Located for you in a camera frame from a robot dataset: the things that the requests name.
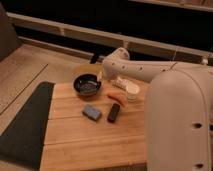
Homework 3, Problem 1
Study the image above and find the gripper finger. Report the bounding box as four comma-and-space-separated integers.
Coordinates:
97, 71, 103, 81

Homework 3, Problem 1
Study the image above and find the dark ceramic bowl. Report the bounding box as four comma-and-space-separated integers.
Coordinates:
73, 74, 101, 97

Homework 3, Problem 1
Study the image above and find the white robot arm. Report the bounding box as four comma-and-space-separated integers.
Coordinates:
102, 47, 213, 171

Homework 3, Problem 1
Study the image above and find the white cup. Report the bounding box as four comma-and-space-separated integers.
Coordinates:
126, 84, 140, 102

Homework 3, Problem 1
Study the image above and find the orange carrot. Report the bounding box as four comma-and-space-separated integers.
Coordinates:
107, 93, 126, 107

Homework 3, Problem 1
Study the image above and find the black rectangular block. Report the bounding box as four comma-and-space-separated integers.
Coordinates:
107, 103, 120, 123

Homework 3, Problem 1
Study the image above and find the blue sponge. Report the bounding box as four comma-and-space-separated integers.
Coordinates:
82, 105, 102, 121

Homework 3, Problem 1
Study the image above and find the black floor mat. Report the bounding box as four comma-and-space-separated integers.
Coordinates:
0, 82, 54, 169

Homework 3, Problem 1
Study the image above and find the wooden shelf rail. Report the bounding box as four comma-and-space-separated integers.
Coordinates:
7, 12, 213, 61

